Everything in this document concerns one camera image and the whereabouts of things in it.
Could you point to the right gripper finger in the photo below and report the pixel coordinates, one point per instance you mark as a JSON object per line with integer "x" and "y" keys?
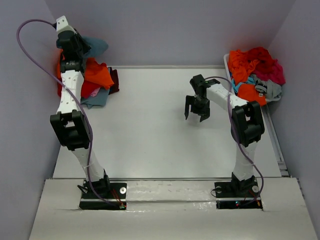
{"x": 204, "y": 113}
{"x": 189, "y": 100}

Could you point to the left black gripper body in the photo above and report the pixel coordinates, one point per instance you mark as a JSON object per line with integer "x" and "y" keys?
{"x": 82, "y": 47}

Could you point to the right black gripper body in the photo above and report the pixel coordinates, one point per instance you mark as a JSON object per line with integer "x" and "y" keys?
{"x": 199, "y": 105}

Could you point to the blue-grey t shirt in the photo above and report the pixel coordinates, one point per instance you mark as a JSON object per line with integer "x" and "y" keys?
{"x": 98, "y": 47}

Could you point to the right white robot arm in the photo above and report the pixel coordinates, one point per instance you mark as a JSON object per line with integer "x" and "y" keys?
{"x": 246, "y": 128}

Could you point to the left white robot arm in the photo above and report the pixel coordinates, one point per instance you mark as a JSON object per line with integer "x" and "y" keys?
{"x": 70, "y": 123}

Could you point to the orange folded t shirt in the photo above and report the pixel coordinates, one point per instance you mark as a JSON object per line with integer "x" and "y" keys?
{"x": 98, "y": 72}

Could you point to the red folded t shirt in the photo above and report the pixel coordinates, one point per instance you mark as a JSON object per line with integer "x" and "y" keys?
{"x": 88, "y": 87}

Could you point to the pink folded t shirt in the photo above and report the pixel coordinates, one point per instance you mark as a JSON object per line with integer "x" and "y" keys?
{"x": 95, "y": 92}

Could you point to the cyan crumpled t shirt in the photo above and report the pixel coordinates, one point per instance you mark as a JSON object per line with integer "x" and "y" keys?
{"x": 236, "y": 86}

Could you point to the orange crumpled t shirt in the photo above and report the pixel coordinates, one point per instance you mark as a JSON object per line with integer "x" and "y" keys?
{"x": 241, "y": 68}

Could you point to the dark maroon folded t shirt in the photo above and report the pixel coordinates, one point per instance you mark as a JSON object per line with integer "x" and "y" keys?
{"x": 115, "y": 78}

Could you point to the light blue folded t shirt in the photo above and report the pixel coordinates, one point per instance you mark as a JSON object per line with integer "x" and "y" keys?
{"x": 99, "y": 100}

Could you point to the white perforated plastic basket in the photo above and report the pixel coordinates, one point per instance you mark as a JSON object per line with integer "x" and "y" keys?
{"x": 228, "y": 73}

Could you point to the grey crumpled t shirt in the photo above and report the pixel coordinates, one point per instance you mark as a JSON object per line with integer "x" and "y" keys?
{"x": 270, "y": 90}

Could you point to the red crumpled t shirt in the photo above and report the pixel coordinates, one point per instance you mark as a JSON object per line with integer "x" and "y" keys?
{"x": 265, "y": 62}

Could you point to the magenta crumpled t shirt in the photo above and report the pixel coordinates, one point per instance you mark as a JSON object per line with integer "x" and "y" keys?
{"x": 276, "y": 75}

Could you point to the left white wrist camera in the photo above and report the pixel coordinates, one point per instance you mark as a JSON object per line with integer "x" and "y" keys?
{"x": 61, "y": 24}

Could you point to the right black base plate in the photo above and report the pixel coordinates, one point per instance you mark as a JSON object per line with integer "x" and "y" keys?
{"x": 228, "y": 199}

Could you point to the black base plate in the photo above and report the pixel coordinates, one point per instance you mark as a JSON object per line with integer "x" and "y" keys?
{"x": 110, "y": 200}
{"x": 228, "y": 199}

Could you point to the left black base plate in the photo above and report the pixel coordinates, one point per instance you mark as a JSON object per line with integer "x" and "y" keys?
{"x": 110, "y": 200}

